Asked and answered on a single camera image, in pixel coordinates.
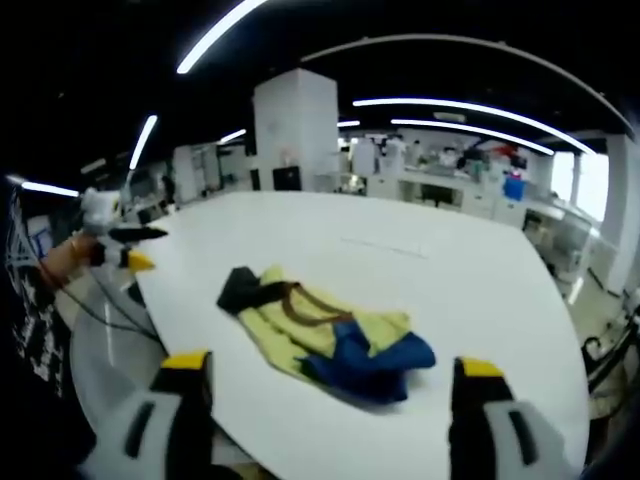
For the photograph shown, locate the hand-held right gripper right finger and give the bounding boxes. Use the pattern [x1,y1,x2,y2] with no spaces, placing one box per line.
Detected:
[447,355,584,480]

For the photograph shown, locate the black cabinet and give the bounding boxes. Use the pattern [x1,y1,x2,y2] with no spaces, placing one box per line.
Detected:
[272,166,303,192]

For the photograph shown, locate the long ceiling light strip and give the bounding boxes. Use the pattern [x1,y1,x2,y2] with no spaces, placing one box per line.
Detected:
[389,117,556,157]
[175,0,274,76]
[351,96,595,155]
[128,114,159,172]

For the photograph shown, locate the blue box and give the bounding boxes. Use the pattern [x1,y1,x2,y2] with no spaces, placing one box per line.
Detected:
[501,174,527,201]

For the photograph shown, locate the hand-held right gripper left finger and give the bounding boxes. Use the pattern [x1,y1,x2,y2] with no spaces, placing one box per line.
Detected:
[82,349,215,480]

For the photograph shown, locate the yellow blue black garment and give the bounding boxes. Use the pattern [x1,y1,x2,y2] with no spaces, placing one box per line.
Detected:
[215,265,437,404]

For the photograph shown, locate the person in patterned shirt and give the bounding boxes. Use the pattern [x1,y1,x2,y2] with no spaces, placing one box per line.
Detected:
[0,187,81,480]

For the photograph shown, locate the white workbench row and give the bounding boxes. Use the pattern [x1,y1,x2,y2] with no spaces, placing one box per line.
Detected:
[367,167,529,226]

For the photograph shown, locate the black chair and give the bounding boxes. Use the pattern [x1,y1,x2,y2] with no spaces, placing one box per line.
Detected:
[580,304,640,401]

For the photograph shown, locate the person's left hand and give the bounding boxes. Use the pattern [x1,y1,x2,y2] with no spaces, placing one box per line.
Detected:
[40,235,101,292]

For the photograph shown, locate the white square pillar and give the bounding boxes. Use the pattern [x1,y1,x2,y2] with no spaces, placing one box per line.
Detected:
[251,67,340,194]

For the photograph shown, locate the black cable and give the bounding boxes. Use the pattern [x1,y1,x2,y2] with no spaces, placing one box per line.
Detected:
[62,272,162,342]

